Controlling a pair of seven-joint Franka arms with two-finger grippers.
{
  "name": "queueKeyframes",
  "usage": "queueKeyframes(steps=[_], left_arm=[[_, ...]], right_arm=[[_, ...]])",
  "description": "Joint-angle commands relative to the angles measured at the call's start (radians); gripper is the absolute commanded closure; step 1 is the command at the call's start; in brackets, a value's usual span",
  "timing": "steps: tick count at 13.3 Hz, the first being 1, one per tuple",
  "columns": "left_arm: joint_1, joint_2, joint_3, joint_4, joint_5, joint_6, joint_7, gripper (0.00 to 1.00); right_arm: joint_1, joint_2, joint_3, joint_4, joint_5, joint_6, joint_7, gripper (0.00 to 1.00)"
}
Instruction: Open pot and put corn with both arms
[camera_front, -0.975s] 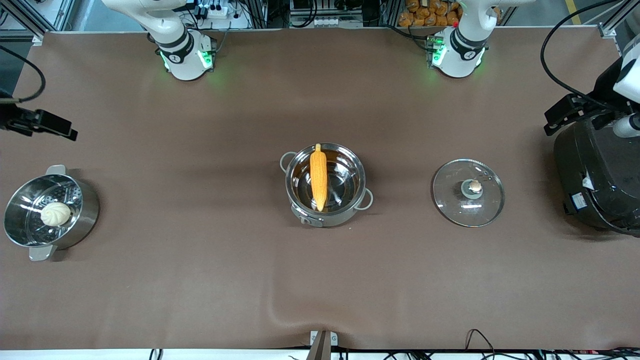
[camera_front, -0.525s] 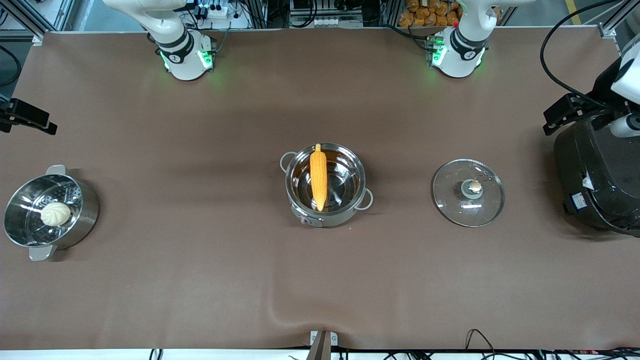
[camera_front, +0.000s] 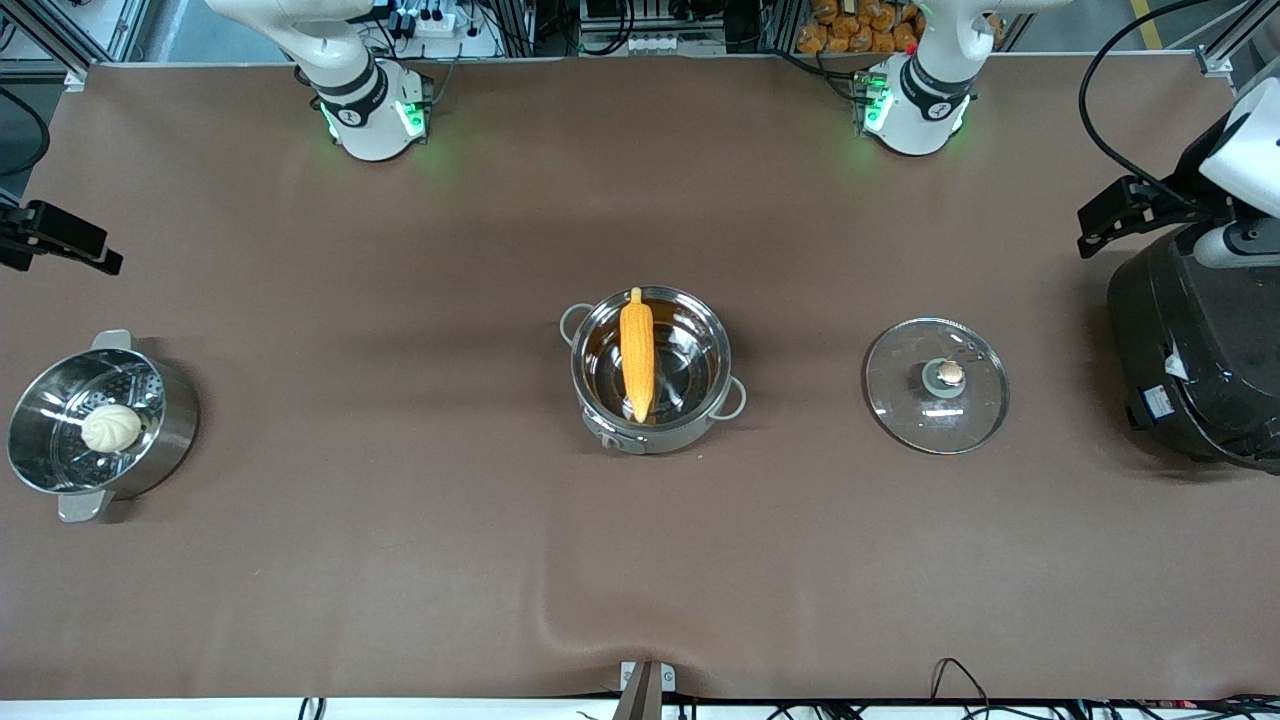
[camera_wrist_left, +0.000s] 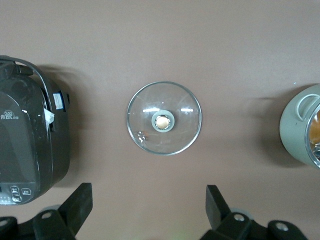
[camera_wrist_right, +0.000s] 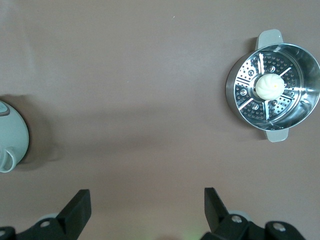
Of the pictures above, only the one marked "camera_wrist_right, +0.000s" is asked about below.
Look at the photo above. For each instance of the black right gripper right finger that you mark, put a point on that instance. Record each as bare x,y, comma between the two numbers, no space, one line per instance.
220,225

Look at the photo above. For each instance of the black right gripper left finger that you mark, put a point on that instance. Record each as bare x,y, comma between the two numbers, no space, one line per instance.
72,220

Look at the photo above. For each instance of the white steamed bun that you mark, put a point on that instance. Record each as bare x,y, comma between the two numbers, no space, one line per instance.
269,87

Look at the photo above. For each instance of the stainless steel steamer basket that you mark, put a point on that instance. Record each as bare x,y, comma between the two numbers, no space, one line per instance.
307,82

